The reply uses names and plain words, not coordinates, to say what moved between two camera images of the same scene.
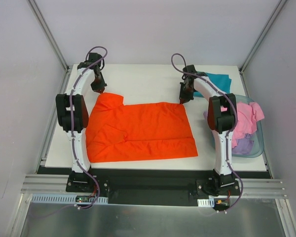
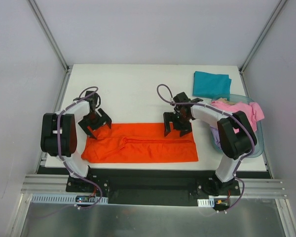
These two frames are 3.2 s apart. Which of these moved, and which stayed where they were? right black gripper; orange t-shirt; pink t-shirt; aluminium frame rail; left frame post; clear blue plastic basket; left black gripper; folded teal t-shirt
Moved: left black gripper; orange t-shirt; right black gripper
Stayed: folded teal t-shirt; left frame post; pink t-shirt; clear blue plastic basket; aluminium frame rail
